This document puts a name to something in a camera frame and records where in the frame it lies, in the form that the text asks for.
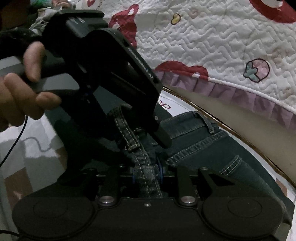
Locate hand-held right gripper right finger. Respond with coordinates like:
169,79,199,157
157,158,232,207

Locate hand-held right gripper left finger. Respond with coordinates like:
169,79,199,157
57,164,139,207

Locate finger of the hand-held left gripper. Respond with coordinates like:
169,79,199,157
139,93,173,149
92,95,130,163

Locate dark denim jeans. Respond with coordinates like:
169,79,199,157
109,104,293,230

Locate person's left hand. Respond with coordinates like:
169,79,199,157
0,42,62,133

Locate panda print checkered rug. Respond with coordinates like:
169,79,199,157
0,89,296,241

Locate bear print quilt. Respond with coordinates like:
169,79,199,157
102,0,296,128

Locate black cable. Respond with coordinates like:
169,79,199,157
0,115,29,166

